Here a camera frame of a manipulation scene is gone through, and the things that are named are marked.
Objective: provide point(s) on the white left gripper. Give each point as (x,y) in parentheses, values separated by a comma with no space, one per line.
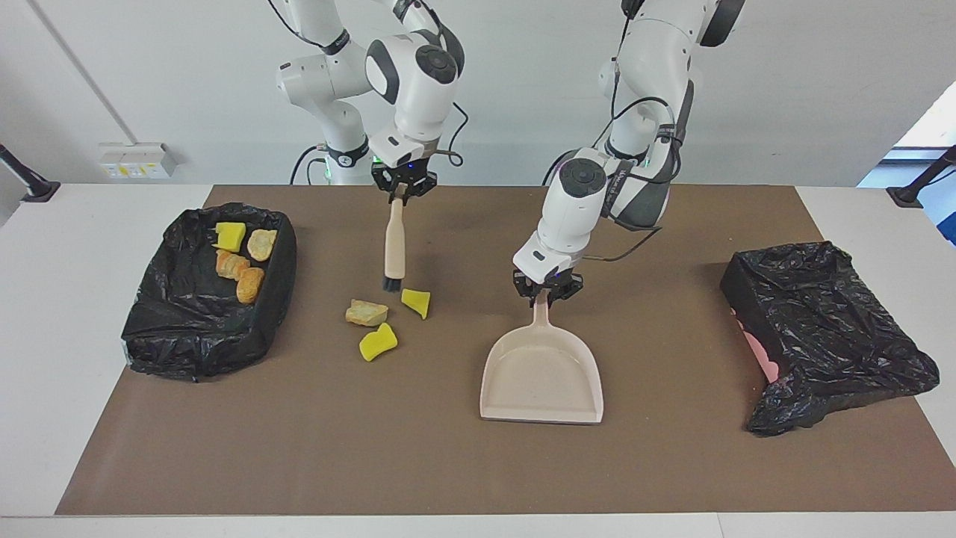
(545,258)

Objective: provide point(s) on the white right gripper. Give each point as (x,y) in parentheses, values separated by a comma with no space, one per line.
(403,146)

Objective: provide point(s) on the beige hand brush black bristles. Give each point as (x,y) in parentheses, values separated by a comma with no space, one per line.
(394,246)

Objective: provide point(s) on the beige plastic dustpan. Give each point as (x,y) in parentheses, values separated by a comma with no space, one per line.
(541,373)

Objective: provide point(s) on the small yellow sponge piece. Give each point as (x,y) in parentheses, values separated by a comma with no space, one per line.
(416,302)

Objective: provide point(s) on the pale greenish bread chunk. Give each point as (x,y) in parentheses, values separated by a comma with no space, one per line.
(366,312)

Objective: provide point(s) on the pale puffed pastry chunk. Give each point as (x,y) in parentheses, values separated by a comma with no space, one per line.
(261,245)

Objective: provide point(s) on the rounded yellow sponge piece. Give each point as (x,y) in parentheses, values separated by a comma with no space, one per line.
(378,342)

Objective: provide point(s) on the notched yellow sponge piece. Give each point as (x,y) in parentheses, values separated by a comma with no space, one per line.
(229,237)

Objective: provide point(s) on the brown bread roll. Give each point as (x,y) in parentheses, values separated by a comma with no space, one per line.
(250,285)

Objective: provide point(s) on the orange striped croissant piece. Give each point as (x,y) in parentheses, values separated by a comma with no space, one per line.
(231,265)

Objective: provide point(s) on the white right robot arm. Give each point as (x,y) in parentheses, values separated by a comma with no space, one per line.
(411,97)

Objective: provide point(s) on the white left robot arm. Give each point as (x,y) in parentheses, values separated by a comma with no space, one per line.
(567,217)

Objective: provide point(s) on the pink bin with black bag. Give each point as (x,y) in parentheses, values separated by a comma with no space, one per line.
(821,321)

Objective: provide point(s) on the brown table mat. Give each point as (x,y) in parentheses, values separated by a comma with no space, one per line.
(478,463)

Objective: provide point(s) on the black clamp stand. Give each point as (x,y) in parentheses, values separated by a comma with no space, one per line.
(907,196)
(37,190)

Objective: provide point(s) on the blue panel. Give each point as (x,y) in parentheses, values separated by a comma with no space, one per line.
(945,220)

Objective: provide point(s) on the window with dark sill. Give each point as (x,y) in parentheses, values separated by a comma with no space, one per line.
(933,131)

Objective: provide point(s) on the white wall socket box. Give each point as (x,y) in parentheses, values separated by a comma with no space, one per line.
(134,161)

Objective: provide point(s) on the white wall conduit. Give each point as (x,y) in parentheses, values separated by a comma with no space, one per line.
(82,71)

